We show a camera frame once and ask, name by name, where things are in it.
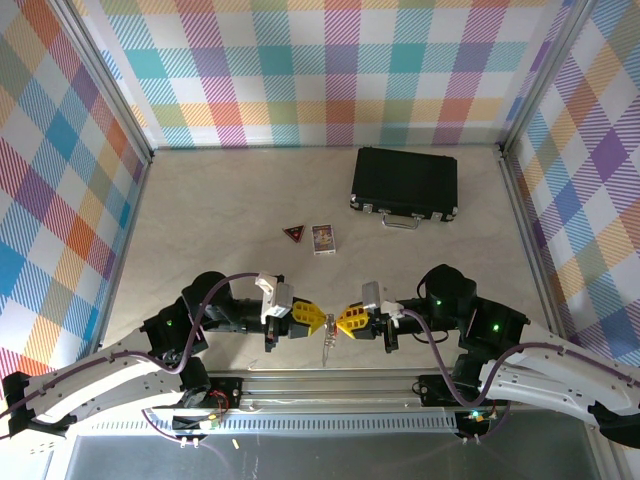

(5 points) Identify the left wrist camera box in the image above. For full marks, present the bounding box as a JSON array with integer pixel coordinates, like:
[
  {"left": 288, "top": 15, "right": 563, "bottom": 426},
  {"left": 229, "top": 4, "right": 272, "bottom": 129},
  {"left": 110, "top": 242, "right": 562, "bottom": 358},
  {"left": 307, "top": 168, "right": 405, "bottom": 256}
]
[{"left": 272, "top": 282, "right": 296, "bottom": 320}]

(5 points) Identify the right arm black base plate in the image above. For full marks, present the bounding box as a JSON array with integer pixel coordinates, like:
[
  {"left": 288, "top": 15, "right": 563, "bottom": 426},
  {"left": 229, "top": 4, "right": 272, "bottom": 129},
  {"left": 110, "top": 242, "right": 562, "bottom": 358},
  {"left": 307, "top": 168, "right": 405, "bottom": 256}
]
[{"left": 418, "top": 373, "right": 481, "bottom": 407}]

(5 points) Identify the small controller circuit board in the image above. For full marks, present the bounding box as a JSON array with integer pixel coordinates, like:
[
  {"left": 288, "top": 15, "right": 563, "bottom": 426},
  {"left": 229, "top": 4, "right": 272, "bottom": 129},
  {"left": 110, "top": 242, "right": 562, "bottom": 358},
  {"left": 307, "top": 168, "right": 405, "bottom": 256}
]
[
  {"left": 457, "top": 407, "right": 495, "bottom": 437},
  {"left": 172, "top": 412, "right": 222, "bottom": 434}
]

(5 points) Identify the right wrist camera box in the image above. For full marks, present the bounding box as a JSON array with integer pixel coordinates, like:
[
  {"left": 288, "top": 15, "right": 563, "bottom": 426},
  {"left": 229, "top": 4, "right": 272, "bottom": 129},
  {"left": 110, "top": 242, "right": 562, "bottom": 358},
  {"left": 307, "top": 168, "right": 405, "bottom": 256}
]
[{"left": 360, "top": 281, "right": 385, "bottom": 310}]

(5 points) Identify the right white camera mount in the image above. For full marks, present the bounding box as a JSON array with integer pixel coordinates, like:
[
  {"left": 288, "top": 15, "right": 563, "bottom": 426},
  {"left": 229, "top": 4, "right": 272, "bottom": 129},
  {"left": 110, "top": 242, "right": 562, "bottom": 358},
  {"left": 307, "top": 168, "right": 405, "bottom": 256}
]
[{"left": 379, "top": 298, "right": 407, "bottom": 322}]

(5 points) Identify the aluminium frame rail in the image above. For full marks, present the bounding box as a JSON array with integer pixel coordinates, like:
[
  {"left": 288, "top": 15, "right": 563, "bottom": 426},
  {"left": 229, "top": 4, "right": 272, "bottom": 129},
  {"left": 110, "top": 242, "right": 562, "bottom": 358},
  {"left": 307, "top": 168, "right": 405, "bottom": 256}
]
[{"left": 74, "top": 368, "right": 506, "bottom": 415}]

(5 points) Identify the black briefcase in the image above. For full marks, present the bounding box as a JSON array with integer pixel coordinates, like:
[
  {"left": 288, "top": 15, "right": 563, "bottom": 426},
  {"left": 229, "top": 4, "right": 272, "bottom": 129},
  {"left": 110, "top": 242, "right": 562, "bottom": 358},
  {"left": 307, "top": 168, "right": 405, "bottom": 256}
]
[{"left": 348, "top": 146, "right": 460, "bottom": 231}]

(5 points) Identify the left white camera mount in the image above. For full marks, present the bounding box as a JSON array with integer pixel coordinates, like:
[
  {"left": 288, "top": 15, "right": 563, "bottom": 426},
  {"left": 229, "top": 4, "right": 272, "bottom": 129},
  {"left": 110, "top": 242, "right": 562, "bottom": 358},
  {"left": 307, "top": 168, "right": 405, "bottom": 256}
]
[{"left": 253, "top": 270, "right": 280, "bottom": 301}]

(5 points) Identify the small playing card box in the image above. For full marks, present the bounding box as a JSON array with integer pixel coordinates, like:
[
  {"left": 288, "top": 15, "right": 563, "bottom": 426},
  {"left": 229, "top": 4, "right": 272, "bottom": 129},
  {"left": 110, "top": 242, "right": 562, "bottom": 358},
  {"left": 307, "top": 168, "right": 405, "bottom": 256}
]
[{"left": 310, "top": 223, "right": 337, "bottom": 257}]

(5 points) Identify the aluminium corner post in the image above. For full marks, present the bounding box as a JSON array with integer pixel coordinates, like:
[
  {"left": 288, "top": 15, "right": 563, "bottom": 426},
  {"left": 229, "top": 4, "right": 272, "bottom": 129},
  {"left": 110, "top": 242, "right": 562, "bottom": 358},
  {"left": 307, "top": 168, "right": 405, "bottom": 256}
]
[
  {"left": 49, "top": 0, "right": 155, "bottom": 166},
  {"left": 498, "top": 0, "right": 602, "bottom": 157}
]

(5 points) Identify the slotted grey cable duct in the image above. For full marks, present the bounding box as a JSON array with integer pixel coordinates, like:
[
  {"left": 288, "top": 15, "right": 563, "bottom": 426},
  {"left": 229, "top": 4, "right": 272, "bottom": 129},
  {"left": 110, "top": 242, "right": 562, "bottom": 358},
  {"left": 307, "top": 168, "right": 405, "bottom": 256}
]
[{"left": 74, "top": 413, "right": 459, "bottom": 434}]

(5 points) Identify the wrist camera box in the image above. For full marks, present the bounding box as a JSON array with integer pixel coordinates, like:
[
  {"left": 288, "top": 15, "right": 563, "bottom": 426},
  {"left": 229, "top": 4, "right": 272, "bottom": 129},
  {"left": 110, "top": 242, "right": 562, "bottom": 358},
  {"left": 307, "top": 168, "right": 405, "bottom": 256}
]
[
  {"left": 272, "top": 282, "right": 296, "bottom": 320},
  {"left": 360, "top": 281, "right": 385, "bottom": 310}
]

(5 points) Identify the aluminium side rail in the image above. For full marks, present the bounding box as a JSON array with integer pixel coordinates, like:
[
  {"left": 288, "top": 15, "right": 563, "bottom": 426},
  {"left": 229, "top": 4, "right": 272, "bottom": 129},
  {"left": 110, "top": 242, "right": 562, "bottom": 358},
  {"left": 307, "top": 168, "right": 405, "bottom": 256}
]
[
  {"left": 498, "top": 144, "right": 576, "bottom": 341},
  {"left": 94, "top": 149, "right": 156, "bottom": 351}
]

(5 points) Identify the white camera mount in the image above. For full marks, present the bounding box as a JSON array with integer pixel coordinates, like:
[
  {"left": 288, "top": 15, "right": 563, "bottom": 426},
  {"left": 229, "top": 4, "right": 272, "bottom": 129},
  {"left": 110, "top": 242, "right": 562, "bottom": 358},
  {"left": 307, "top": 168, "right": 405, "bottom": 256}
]
[
  {"left": 253, "top": 270, "right": 280, "bottom": 301},
  {"left": 379, "top": 298, "right": 407, "bottom": 322}
]

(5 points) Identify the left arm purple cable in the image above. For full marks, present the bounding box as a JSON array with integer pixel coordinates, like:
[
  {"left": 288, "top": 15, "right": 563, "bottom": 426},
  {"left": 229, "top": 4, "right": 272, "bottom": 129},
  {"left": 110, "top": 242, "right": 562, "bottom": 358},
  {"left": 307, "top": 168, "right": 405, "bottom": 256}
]
[{"left": 0, "top": 272, "right": 264, "bottom": 454}]

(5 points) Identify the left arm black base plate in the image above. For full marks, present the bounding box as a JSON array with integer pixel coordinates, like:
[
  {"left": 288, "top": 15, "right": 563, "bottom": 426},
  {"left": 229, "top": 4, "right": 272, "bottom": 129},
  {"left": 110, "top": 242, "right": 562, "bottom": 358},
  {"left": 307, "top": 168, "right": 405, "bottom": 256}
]
[{"left": 179, "top": 375, "right": 245, "bottom": 411}]

